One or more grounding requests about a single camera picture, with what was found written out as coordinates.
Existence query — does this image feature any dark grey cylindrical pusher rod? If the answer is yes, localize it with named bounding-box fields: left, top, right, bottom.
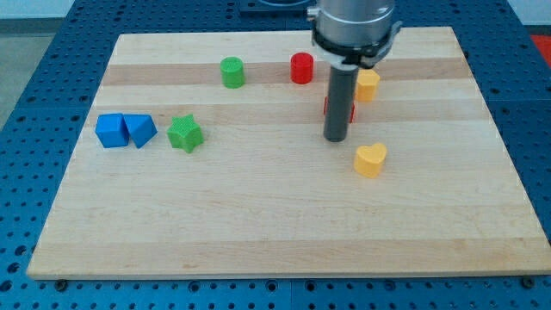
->
left=324, top=67, right=358, bottom=142

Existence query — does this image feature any red star block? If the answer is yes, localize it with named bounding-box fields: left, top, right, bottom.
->
left=323, top=96, right=356, bottom=124

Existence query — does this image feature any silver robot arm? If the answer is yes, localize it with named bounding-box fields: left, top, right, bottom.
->
left=306, top=0, right=402, bottom=142

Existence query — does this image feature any yellow hexagon block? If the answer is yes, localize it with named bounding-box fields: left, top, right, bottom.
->
left=355, top=69, right=381, bottom=102

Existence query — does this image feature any green star block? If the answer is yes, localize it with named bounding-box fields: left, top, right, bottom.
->
left=167, top=114, right=204, bottom=153

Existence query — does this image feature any red cylinder block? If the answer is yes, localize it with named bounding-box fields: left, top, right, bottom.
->
left=290, top=53, right=314, bottom=84

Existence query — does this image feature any yellow heart block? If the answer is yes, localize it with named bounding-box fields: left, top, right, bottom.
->
left=353, top=143, right=387, bottom=178

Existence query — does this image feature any green cylinder block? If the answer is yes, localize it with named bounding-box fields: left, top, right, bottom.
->
left=220, top=57, right=245, bottom=89

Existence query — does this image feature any wooden board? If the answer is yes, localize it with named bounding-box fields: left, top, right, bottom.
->
left=27, top=27, right=550, bottom=280

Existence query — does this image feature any blue triangular prism block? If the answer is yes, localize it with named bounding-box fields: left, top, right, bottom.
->
left=123, top=114, right=158, bottom=148

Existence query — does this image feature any blue cube block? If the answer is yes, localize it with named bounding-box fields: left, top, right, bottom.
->
left=95, top=114, right=129, bottom=148

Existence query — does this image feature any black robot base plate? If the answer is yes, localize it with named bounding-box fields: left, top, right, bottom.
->
left=238, top=0, right=316, bottom=16

